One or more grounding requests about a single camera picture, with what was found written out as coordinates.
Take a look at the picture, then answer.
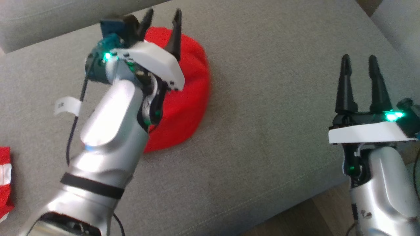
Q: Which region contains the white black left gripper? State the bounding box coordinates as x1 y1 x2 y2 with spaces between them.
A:
110 8 185 91

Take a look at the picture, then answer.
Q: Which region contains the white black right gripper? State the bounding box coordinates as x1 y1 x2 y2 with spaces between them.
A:
328 54 419 145

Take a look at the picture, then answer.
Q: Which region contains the plain red garment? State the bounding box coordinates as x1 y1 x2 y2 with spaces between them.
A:
143 27 211 154

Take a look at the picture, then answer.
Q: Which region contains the red garment with white stripe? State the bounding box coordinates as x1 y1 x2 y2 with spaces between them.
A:
0 147 15 223

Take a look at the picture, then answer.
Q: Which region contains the grey sofa cushion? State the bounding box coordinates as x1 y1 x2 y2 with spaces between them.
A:
371 0 420 66

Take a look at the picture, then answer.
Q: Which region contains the light grey sofa seat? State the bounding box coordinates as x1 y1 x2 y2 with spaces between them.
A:
0 0 171 53

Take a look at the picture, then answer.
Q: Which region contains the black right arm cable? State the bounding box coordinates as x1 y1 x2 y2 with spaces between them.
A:
412 155 420 200

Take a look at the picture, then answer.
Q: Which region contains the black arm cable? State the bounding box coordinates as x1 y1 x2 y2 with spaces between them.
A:
66 54 99 166
412 155 420 200

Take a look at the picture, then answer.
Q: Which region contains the white cable label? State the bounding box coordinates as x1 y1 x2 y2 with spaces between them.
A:
54 96 82 117

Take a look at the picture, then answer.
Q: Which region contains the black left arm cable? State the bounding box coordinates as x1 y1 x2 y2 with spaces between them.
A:
66 54 99 166

